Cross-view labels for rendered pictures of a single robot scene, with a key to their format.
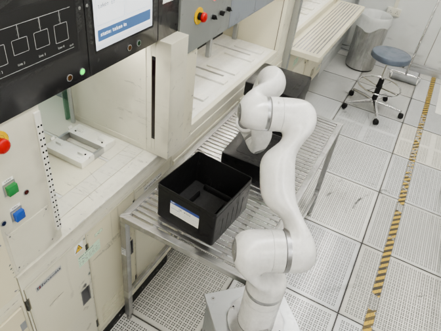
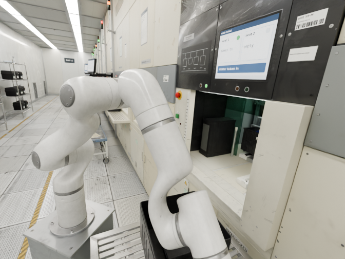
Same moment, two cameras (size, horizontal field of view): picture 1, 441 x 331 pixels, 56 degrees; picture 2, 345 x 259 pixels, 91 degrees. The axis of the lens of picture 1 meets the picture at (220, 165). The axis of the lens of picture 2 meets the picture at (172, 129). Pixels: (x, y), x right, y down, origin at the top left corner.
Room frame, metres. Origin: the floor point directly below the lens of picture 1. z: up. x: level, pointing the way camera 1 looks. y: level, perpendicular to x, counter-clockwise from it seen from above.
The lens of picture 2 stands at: (1.55, -0.40, 1.45)
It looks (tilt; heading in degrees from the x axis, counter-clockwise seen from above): 16 degrees down; 130
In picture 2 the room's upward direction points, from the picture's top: 4 degrees clockwise
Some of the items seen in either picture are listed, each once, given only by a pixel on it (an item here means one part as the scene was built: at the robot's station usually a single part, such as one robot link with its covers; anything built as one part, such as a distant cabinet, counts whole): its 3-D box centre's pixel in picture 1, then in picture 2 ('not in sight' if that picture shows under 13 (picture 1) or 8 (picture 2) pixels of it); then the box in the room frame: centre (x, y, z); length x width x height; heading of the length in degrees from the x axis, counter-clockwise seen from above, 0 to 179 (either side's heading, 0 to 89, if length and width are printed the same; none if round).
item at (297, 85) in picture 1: (275, 99); not in sight; (2.06, -0.25, 0.89); 0.29 x 0.29 x 0.25; 69
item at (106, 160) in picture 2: not in sight; (93, 143); (-1.44, 0.90, 0.24); 0.97 x 0.52 x 0.48; 160
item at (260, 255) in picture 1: (260, 264); (73, 161); (0.76, -0.16, 1.07); 0.19 x 0.12 x 0.24; 99
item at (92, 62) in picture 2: not in sight; (100, 69); (-2.08, 1.44, 1.59); 0.50 x 0.41 x 0.36; 67
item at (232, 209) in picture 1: (204, 196); (179, 235); (1.25, 0.05, 0.85); 0.28 x 0.28 x 0.17; 62
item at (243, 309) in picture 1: (259, 305); (71, 204); (0.77, -0.19, 0.85); 0.19 x 0.19 x 0.18
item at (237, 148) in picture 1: (259, 153); not in sight; (1.62, -0.18, 0.83); 0.29 x 0.29 x 0.13; 69
